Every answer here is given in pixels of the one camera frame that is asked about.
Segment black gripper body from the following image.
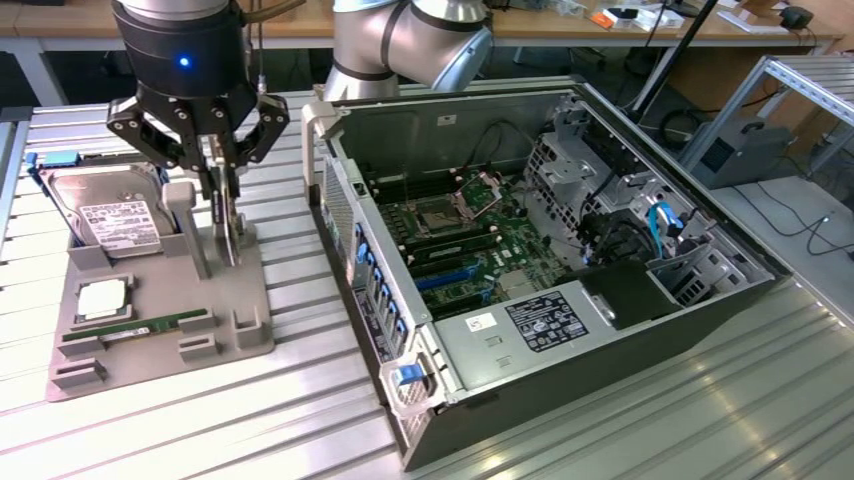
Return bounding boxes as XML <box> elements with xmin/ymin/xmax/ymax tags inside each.
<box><xmin>110</xmin><ymin>3</ymin><xmax>260</xmax><ymax>152</ymax></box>

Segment graphics card with metal bracket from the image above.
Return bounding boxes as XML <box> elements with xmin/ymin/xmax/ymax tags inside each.
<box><xmin>199</xmin><ymin>133</ymin><xmax>250</xmax><ymax>269</ymax></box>

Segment silver hard disk drive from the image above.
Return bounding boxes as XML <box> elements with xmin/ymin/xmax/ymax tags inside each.
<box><xmin>36</xmin><ymin>159</ymin><xmax>179</xmax><ymax>260</ymax></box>

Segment long wooden desk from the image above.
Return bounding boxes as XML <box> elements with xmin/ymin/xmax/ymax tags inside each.
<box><xmin>0</xmin><ymin>0</ymin><xmax>846</xmax><ymax>51</ymax></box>

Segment grey plastic parts rack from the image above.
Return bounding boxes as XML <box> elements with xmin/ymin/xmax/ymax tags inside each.
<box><xmin>44</xmin><ymin>180</ymin><xmax>277</xmax><ymax>404</ymax></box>

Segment CPU socket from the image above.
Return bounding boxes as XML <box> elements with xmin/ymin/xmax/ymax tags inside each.
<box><xmin>414</xmin><ymin>199</ymin><xmax>469</xmax><ymax>231</ymax></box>

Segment silver CPU chip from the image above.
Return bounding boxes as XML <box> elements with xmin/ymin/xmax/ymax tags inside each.
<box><xmin>76</xmin><ymin>283</ymin><xmax>131</xmax><ymax>319</ymax></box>

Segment green RAM stick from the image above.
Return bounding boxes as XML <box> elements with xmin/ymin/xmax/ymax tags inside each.
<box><xmin>71</xmin><ymin>308</ymin><xmax>208</xmax><ymax>346</ymax></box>

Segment green motherboard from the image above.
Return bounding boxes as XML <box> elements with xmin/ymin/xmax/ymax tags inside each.
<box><xmin>377</xmin><ymin>172</ymin><xmax>569</xmax><ymax>321</ymax></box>

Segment silver metal drive cage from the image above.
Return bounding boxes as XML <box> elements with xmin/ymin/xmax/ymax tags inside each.
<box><xmin>523</xmin><ymin>94</ymin><xmax>669</xmax><ymax>251</ymax></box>

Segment grey power supply unit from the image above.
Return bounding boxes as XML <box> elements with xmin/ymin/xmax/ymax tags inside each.
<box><xmin>433</xmin><ymin>282</ymin><xmax>619</xmax><ymax>394</ymax></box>

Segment black stand pole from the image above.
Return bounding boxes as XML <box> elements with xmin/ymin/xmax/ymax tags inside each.
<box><xmin>630</xmin><ymin>0</ymin><xmax>722</xmax><ymax>114</ymax></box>

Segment white small box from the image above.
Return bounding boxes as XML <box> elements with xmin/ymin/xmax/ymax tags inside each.
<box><xmin>634</xmin><ymin>9</ymin><xmax>686</xmax><ymax>29</ymax></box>

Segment black plastic air shroud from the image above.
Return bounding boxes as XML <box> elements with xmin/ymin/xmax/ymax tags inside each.
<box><xmin>557</xmin><ymin>262</ymin><xmax>686</xmax><ymax>331</ymax></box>

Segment open black PC case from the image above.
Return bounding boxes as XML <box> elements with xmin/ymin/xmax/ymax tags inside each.
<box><xmin>301</xmin><ymin>74</ymin><xmax>796</xmax><ymax>472</ymax></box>

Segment grey equipment box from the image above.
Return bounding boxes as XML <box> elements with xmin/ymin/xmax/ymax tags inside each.
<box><xmin>690</xmin><ymin>122</ymin><xmax>796</xmax><ymax>190</ymax></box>

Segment grey cable with connector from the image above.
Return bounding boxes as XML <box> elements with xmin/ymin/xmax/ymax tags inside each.
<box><xmin>240</xmin><ymin>0</ymin><xmax>270</xmax><ymax>96</ymax></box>

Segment black looped wire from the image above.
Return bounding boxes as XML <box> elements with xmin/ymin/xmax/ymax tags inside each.
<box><xmin>474</xmin><ymin>121</ymin><xmax>530</xmax><ymax>172</ymax></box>

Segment black wire bundle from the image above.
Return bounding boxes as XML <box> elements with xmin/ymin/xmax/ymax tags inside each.
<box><xmin>577</xmin><ymin>207</ymin><xmax>654</xmax><ymax>267</ymax></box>

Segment blue data wire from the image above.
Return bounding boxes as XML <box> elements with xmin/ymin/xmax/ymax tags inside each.
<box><xmin>645</xmin><ymin>198</ymin><xmax>683</xmax><ymax>261</ymax></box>

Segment aluminium profile frame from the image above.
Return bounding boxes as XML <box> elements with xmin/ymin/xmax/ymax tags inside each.
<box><xmin>679</xmin><ymin>53</ymin><xmax>854</xmax><ymax>186</ymax></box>

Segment black table cable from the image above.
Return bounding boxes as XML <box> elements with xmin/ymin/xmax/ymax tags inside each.
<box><xmin>733</xmin><ymin>182</ymin><xmax>854</xmax><ymax>256</ymax></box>

